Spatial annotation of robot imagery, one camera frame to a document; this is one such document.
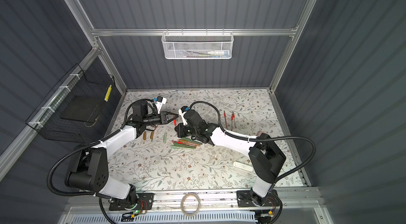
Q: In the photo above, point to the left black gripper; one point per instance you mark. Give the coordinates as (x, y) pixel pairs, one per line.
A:
(163, 117)

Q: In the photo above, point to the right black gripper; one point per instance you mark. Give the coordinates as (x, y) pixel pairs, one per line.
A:
(182, 129)

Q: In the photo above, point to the dark green marker pen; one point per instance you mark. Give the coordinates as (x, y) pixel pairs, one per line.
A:
(192, 141)

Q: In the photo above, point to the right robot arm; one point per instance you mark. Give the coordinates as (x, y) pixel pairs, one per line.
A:
(266, 157)

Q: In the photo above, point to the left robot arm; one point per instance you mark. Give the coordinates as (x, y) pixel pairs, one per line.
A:
(88, 169)

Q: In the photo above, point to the floral table mat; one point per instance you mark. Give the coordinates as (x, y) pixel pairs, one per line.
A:
(159, 160)

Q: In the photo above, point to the white rectangular eraser box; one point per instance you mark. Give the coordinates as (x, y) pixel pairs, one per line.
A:
(242, 167)

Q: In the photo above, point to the pink pencil case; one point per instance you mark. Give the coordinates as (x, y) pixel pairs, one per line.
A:
(260, 134)

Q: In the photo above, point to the roll of clear tape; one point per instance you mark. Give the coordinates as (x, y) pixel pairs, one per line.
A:
(190, 204)

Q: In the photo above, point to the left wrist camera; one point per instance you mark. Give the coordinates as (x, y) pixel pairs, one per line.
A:
(159, 101)

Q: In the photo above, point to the white wire mesh basket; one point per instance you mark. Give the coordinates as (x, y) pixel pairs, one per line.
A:
(205, 46)

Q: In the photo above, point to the black wire basket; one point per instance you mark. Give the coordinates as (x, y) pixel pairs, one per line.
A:
(75, 112)

